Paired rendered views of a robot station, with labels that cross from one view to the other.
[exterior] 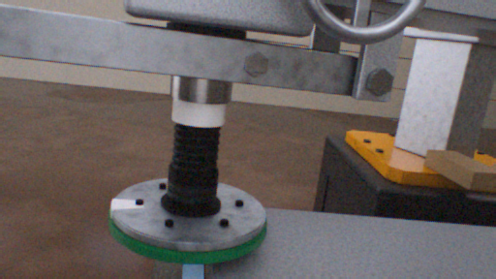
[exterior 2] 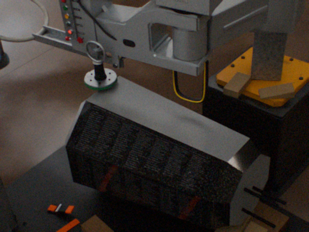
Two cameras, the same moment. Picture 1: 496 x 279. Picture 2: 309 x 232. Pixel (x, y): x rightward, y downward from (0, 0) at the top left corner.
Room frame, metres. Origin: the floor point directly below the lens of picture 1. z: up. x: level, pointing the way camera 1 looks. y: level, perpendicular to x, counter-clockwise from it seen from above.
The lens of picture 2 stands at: (-1.04, -2.24, 2.79)
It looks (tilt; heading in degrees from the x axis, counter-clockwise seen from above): 39 degrees down; 50
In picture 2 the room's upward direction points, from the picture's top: 5 degrees counter-clockwise
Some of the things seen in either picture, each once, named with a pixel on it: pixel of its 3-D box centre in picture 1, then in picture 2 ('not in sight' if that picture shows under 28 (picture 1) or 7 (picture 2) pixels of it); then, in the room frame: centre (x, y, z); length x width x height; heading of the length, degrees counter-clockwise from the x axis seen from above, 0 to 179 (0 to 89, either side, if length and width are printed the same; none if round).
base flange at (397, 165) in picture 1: (431, 157); (265, 74); (1.37, -0.63, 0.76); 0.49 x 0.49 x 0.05; 5
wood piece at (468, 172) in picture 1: (461, 169); (237, 84); (1.11, -0.61, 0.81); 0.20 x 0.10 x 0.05; 13
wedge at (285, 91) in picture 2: not in sight; (275, 91); (1.22, -0.82, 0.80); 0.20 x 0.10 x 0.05; 136
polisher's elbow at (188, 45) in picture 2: not in sight; (189, 36); (0.72, -0.56, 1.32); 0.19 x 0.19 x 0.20
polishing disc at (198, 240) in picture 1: (190, 210); (100, 78); (0.53, 0.07, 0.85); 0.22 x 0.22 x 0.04
